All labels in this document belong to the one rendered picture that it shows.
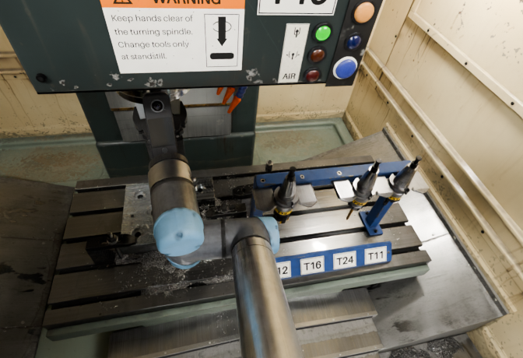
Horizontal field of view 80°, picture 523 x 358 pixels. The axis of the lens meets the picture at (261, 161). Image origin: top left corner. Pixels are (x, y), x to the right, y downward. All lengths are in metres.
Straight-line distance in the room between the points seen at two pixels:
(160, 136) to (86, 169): 1.26
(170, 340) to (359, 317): 0.64
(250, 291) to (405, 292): 0.93
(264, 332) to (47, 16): 0.43
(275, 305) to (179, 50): 0.35
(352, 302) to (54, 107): 1.63
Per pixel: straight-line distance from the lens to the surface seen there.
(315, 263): 1.04
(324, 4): 0.43
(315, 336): 1.19
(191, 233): 0.50
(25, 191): 1.68
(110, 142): 1.48
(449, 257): 1.40
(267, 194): 0.81
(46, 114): 1.94
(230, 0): 0.40
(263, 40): 0.43
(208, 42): 0.42
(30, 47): 0.46
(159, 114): 0.57
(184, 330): 1.15
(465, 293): 1.37
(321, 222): 1.17
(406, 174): 0.90
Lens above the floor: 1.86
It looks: 48 degrees down
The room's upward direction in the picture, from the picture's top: 8 degrees clockwise
